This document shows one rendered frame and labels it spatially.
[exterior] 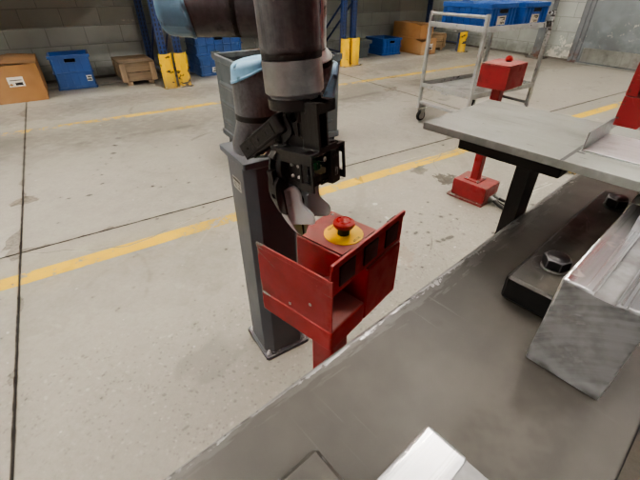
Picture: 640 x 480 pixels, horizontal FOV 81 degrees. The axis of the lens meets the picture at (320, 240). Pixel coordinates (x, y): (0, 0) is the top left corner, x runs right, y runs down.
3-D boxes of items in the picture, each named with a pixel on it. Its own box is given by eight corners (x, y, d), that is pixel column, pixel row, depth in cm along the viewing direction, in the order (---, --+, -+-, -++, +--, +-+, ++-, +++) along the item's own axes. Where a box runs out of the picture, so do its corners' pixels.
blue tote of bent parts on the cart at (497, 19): (466, 23, 348) (470, 0, 338) (513, 28, 314) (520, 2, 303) (438, 25, 333) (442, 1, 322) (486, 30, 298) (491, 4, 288)
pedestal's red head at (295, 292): (330, 257, 82) (331, 183, 72) (393, 290, 74) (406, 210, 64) (263, 308, 70) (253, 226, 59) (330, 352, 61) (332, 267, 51)
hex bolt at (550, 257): (546, 256, 42) (550, 245, 41) (571, 268, 40) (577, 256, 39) (535, 267, 41) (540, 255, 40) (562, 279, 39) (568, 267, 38)
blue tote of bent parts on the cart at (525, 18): (496, 21, 365) (502, -1, 355) (546, 26, 331) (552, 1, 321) (472, 23, 350) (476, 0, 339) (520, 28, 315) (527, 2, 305)
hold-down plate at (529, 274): (595, 206, 57) (603, 189, 56) (636, 220, 54) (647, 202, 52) (498, 296, 41) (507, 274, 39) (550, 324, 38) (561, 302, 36)
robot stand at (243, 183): (248, 330, 152) (218, 143, 107) (287, 312, 159) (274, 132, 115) (268, 361, 139) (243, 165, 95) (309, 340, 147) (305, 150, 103)
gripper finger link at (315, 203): (325, 242, 58) (321, 187, 53) (296, 231, 61) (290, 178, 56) (337, 233, 60) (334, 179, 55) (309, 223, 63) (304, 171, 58)
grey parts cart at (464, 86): (471, 106, 419) (493, 6, 365) (525, 122, 374) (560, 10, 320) (411, 119, 380) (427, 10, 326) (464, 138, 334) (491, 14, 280)
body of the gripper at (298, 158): (312, 200, 49) (305, 105, 43) (268, 186, 54) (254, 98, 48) (347, 180, 54) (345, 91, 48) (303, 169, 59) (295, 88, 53)
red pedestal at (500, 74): (462, 185, 259) (493, 50, 212) (496, 197, 244) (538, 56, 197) (445, 193, 248) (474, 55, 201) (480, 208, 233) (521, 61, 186)
